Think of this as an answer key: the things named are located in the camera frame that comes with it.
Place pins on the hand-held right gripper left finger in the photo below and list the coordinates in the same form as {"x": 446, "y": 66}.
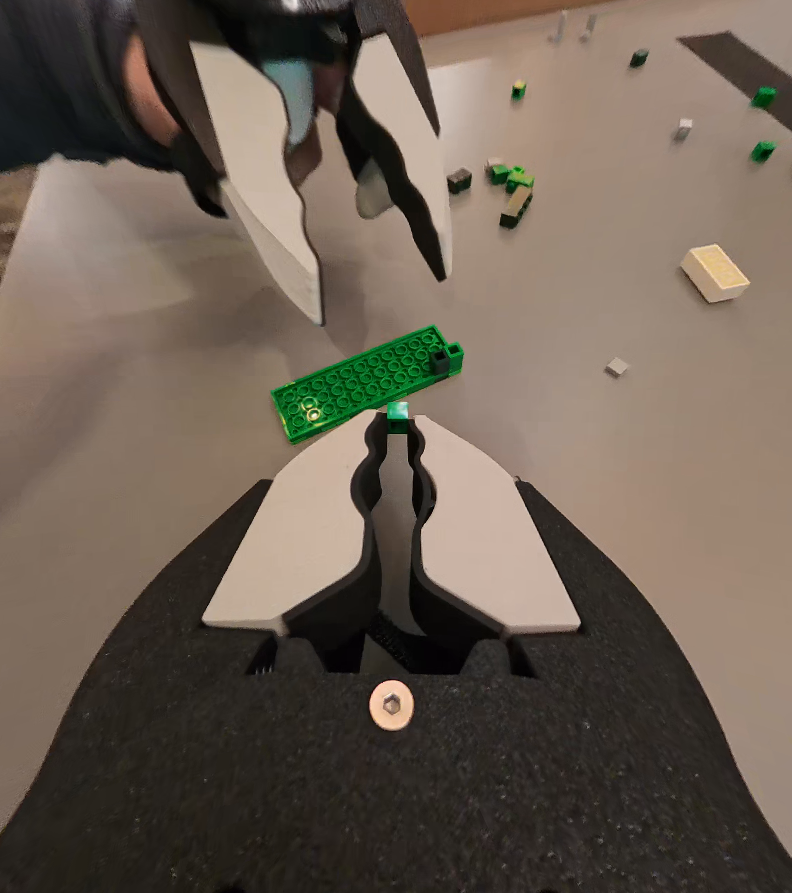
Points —
{"x": 298, "y": 537}

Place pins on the small grey tile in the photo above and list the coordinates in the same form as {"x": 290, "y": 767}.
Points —
{"x": 617, "y": 367}

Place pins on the small dark green brick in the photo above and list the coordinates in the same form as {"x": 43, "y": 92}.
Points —
{"x": 638, "y": 58}

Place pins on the black strip mat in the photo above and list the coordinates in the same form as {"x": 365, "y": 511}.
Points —
{"x": 758, "y": 77}

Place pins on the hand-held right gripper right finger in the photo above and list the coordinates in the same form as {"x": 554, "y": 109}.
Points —
{"x": 486, "y": 544}

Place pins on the cream building brick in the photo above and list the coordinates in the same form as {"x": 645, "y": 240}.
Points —
{"x": 714, "y": 273}

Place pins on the small grey brick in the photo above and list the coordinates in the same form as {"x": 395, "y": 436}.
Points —
{"x": 683, "y": 129}
{"x": 493, "y": 164}

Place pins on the green building baseplate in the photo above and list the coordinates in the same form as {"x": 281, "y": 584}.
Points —
{"x": 354, "y": 384}

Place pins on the person's left hand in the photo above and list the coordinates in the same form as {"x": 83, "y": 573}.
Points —
{"x": 151, "y": 104}

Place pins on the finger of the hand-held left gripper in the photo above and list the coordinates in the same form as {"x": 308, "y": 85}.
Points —
{"x": 256, "y": 167}
{"x": 413, "y": 132}

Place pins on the small black brick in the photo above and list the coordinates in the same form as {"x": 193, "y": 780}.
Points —
{"x": 459, "y": 181}
{"x": 440, "y": 361}

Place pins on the person's left forearm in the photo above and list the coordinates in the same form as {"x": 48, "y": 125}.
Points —
{"x": 33, "y": 77}

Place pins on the grey upright post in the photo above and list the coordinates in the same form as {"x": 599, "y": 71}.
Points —
{"x": 561, "y": 26}
{"x": 587, "y": 28}

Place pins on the long dark green brick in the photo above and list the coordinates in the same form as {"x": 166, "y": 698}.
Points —
{"x": 516, "y": 208}

